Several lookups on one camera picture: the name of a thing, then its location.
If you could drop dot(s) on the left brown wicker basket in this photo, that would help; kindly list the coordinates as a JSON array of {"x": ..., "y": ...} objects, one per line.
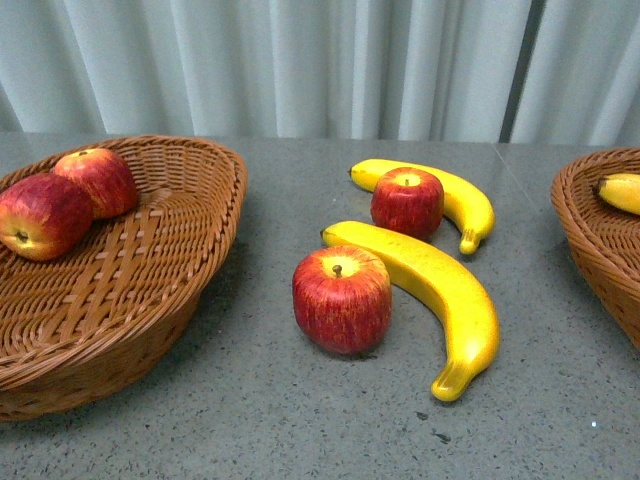
[{"x": 81, "y": 327}]

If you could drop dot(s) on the large yellow banana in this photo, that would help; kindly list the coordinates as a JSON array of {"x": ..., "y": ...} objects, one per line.
[{"x": 457, "y": 298}]

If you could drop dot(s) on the yellow banana far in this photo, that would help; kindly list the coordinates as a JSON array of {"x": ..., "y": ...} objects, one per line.
[{"x": 464, "y": 204}]

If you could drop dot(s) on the white pleated curtain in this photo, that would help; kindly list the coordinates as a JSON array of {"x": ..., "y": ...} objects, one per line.
[{"x": 551, "y": 72}]

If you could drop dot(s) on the red apple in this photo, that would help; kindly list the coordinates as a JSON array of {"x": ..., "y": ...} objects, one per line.
[
  {"x": 342, "y": 299},
  {"x": 408, "y": 200},
  {"x": 106, "y": 178},
  {"x": 43, "y": 216}
]

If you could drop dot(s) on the brown wicker basket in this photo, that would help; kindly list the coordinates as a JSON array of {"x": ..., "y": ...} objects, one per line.
[
  {"x": 81, "y": 327},
  {"x": 603, "y": 240}
]

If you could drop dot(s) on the red apple front in basket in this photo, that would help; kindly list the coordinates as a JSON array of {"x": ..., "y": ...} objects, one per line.
[{"x": 43, "y": 216}]

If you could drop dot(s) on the yellow banana in right basket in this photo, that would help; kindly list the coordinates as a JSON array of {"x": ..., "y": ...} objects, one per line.
[{"x": 620, "y": 190}]

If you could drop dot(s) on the right brown wicker basket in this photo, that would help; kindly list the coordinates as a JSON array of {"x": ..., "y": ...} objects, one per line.
[{"x": 603, "y": 240}]

